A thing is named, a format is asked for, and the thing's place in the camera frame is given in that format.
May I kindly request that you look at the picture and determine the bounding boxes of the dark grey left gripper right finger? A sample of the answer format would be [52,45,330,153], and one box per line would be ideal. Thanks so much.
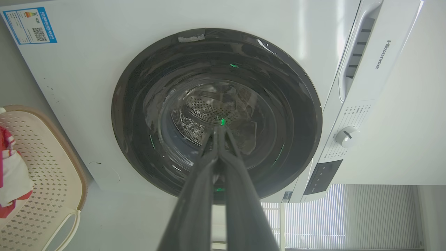
[218,126,280,251]

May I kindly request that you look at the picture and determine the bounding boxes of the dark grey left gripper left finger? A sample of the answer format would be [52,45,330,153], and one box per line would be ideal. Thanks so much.
[157,126,221,251]

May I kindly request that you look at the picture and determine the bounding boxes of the beige perforated laundry basket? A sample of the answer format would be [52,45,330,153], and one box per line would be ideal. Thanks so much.
[0,105,88,251]

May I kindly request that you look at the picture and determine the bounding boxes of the white window blinds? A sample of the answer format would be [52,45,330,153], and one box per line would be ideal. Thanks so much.
[261,184,425,250]

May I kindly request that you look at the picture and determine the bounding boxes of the round dark washing machine door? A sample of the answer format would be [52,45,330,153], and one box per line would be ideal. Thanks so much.
[111,28,323,205]

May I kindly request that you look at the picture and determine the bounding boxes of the white washing machine dial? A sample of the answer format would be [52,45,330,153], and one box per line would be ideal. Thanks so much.
[335,126,359,148]

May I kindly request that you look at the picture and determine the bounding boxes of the white Hisense washing machine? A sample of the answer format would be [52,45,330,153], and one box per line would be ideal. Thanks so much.
[0,0,446,203]

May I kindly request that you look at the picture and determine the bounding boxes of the red and white clothing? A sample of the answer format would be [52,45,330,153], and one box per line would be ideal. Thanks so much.
[0,125,34,219]

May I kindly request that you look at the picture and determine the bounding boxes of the blue energy label sticker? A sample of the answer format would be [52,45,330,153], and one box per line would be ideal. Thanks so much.
[3,7,57,45]

